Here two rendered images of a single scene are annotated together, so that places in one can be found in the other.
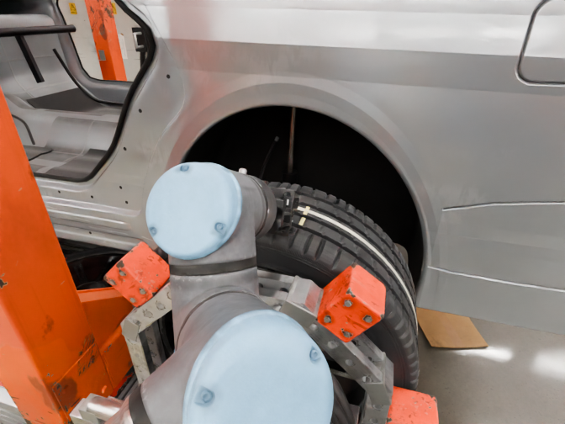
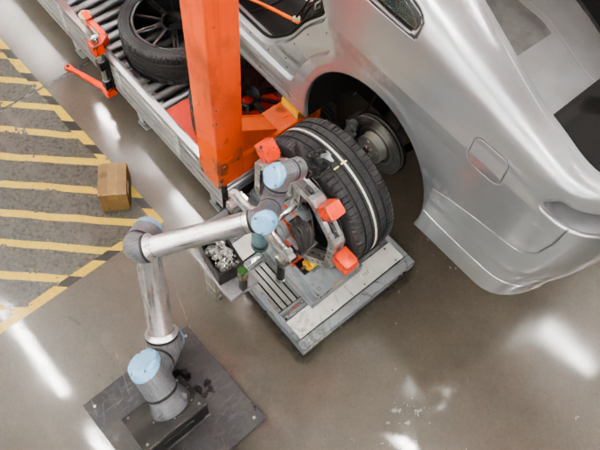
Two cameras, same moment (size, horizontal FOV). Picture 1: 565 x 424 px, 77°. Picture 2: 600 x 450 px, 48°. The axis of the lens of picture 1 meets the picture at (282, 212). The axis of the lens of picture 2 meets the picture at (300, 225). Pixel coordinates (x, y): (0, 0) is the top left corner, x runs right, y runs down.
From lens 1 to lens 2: 219 cm
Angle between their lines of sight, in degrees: 36
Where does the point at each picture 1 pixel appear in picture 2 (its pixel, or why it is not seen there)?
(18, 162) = (237, 80)
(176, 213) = (269, 176)
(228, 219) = (278, 185)
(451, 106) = (441, 148)
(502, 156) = (458, 184)
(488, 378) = (502, 303)
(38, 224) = (236, 102)
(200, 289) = (268, 194)
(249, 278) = (281, 196)
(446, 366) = not seen: hidden behind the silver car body
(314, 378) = (271, 224)
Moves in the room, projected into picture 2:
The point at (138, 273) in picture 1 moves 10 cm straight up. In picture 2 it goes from (266, 153) to (266, 139)
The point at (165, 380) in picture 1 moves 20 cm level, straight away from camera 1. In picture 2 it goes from (252, 212) to (259, 166)
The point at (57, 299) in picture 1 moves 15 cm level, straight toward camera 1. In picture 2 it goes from (233, 130) to (235, 157)
